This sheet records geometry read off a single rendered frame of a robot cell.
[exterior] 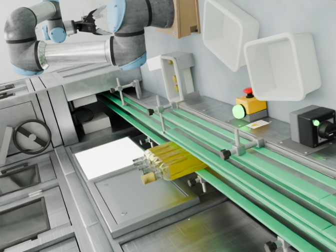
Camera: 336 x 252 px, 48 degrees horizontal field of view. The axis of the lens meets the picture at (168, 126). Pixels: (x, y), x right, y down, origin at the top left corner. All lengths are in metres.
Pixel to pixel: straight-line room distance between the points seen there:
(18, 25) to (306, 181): 1.15
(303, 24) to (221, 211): 0.69
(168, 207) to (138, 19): 0.70
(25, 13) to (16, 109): 0.86
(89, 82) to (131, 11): 0.98
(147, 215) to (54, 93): 1.18
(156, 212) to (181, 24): 0.70
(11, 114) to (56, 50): 0.88
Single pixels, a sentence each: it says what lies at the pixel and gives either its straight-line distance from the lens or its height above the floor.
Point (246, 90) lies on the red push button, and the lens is 1.21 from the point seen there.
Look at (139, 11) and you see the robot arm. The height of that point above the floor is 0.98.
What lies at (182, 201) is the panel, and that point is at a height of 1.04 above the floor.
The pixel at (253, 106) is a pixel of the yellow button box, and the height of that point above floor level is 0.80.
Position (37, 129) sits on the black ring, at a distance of 2.33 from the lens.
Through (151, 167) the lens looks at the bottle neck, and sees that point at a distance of 1.37.
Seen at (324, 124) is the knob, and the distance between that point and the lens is 0.98.
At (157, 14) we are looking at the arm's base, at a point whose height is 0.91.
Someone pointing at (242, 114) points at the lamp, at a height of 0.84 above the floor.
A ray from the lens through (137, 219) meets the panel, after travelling 1.34.
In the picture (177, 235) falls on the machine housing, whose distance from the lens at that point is 1.29.
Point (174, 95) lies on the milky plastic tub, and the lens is 1.78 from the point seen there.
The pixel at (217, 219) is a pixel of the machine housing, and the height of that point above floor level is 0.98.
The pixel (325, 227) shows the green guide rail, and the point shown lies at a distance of 0.87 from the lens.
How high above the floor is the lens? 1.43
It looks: 18 degrees down
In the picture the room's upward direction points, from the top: 108 degrees counter-clockwise
